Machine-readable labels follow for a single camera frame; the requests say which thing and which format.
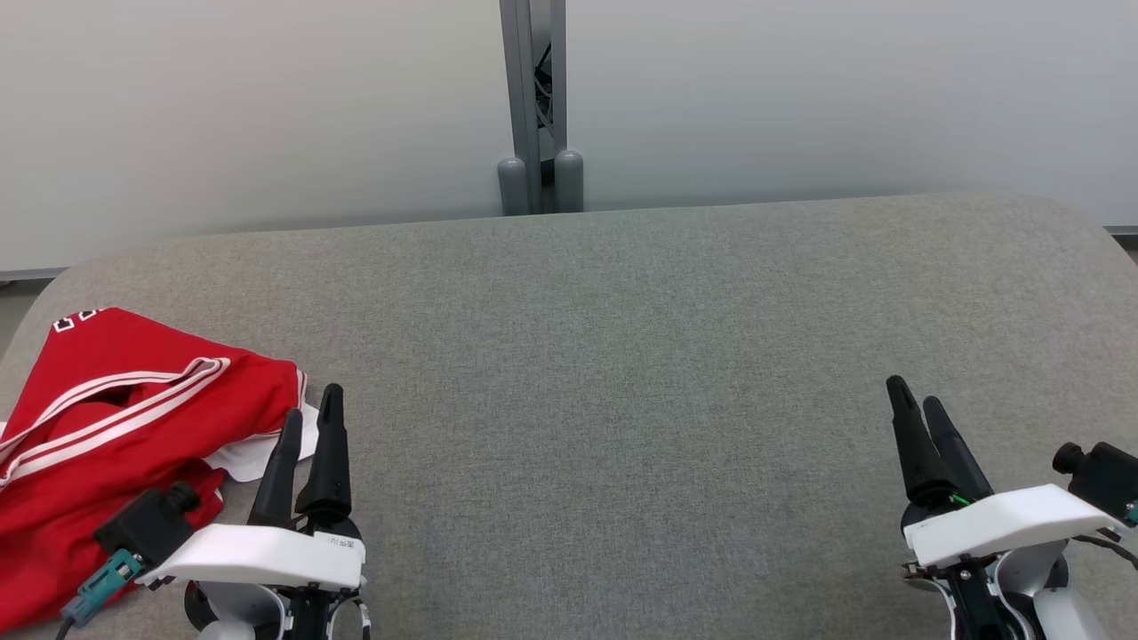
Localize grey frame post cylinder feet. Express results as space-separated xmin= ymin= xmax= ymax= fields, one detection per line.
xmin=497 ymin=0 xmax=585 ymax=217

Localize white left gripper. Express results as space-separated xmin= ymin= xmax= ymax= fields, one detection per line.
xmin=138 ymin=384 xmax=371 ymax=640

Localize black cable inside post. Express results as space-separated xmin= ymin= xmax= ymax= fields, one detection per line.
xmin=533 ymin=40 xmax=554 ymax=125

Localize red mesh shorts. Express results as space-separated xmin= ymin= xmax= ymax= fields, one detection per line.
xmin=0 ymin=404 xmax=228 ymax=634

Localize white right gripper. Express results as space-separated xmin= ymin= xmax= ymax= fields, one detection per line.
xmin=886 ymin=376 xmax=1126 ymax=640

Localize right black cable teal plug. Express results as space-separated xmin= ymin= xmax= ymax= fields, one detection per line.
xmin=1071 ymin=500 xmax=1138 ymax=570

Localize red basketball jersey white sleeves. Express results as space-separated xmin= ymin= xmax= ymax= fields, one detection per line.
xmin=0 ymin=307 xmax=319 ymax=485

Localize black cable teal plug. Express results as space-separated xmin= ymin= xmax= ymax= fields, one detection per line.
xmin=55 ymin=548 xmax=145 ymax=640
xmin=1071 ymin=500 xmax=1138 ymax=570

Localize left black cable teal plug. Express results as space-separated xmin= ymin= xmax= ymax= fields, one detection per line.
xmin=55 ymin=548 xmax=145 ymax=640

